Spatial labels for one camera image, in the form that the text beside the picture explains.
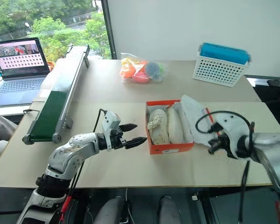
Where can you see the blue pouch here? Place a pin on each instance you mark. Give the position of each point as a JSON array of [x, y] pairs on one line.
[[224, 53]]

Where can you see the clear bag of colourful toys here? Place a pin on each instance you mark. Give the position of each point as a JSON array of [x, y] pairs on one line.
[[141, 70]]

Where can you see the open grey laptop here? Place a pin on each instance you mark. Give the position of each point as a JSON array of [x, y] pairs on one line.
[[19, 87]]

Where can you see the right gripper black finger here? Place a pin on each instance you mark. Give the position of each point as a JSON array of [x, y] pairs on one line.
[[214, 150], [214, 142]]

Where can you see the black window frame post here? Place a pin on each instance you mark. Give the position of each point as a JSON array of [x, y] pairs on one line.
[[108, 28]]

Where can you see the dark rounded shape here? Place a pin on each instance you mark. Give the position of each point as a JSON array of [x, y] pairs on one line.
[[169, 211], [112, 210]]

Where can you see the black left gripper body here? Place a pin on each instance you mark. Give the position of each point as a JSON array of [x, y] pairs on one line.
[[117, 140]]

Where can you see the grey fabric cushion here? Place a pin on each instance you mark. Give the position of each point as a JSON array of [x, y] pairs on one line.
[[0, 130]]

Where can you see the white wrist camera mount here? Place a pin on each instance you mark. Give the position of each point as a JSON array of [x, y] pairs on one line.
[[109, 121], [233, 126]]

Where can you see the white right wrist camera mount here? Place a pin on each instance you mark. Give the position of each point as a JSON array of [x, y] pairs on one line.
[[233, 126]]

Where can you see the black office chair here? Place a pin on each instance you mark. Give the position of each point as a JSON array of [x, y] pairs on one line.
[[278, 85]]

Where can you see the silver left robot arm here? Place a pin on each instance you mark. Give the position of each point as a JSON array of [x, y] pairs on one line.
[[67, 156]]

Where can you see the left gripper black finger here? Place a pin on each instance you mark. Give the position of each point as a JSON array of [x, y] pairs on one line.
[[135, 142], [128, 127]]

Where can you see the small white block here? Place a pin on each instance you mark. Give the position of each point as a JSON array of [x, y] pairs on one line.
[[194, 198]]

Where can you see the white laced shoe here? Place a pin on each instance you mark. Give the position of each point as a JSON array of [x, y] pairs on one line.
[[157, 126]]

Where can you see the white perforated plastic basket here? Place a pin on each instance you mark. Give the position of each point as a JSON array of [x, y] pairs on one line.
[[217, 72]]

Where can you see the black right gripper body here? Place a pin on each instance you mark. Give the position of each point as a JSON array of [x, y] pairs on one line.
[[224, 144]]

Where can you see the green conveyor belt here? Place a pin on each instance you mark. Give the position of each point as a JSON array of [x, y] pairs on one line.
[[49, 109]]

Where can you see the orange shoe box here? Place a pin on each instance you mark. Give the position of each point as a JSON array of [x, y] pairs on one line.
[[170, 148]]

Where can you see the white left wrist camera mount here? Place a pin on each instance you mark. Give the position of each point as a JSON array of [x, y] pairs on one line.
[[109, 121]]

